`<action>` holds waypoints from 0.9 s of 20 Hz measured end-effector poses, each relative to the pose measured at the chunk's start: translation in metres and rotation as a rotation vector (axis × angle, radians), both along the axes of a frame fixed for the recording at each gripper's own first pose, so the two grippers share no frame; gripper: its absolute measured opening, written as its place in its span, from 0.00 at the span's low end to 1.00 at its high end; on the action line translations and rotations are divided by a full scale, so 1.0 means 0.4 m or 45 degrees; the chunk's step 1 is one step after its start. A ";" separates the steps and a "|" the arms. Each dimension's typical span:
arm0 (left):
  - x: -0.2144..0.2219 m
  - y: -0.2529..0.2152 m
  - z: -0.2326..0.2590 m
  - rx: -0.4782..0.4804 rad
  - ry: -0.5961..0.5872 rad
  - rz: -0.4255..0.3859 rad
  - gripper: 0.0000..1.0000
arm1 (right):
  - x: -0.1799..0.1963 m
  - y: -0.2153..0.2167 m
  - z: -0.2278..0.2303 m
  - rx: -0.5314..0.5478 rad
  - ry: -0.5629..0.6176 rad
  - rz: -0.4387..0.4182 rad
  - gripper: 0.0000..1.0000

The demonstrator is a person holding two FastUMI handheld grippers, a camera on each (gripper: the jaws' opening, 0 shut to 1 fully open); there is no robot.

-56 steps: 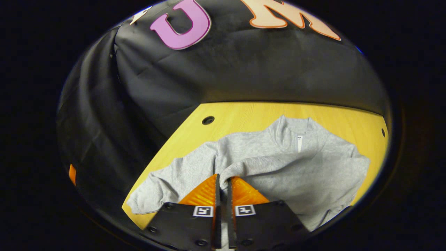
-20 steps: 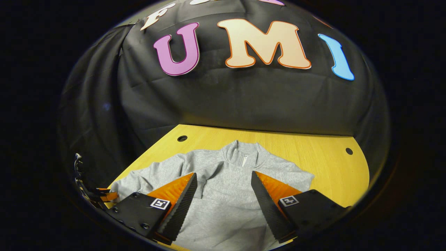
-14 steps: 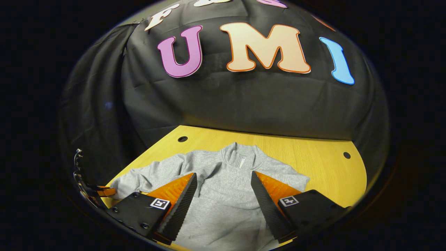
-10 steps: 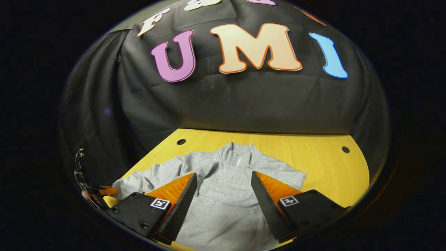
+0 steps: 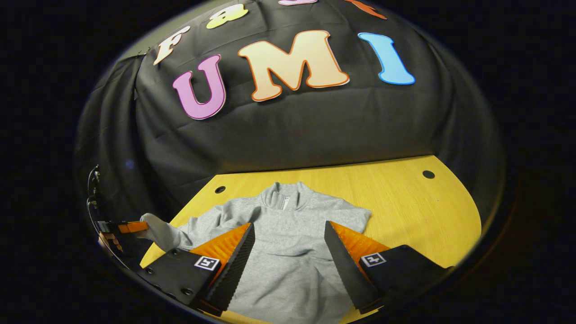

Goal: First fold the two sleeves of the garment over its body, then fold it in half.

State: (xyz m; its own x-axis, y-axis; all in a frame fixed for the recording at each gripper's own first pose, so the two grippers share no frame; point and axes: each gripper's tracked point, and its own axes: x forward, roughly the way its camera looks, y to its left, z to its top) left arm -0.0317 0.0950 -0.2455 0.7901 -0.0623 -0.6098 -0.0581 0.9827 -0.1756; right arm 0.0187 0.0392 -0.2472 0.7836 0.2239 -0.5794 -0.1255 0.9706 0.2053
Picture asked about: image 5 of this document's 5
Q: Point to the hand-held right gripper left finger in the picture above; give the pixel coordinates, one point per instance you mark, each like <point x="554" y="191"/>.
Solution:
<point x="234" y="270"/>

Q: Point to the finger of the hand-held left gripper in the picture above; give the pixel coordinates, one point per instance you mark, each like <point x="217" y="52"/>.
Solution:
<point x="132" y="227"/>
<point x="111" y="243"/>

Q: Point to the grey sweatshirt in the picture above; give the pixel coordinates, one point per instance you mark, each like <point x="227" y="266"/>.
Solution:
<point x="288" y="225"/>

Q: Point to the black backdrop cloth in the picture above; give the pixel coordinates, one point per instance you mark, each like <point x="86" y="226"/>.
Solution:
<point x="315" y="121"/>

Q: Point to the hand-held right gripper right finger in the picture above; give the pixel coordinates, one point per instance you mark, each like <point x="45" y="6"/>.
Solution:
<point x="346" y="270"/>

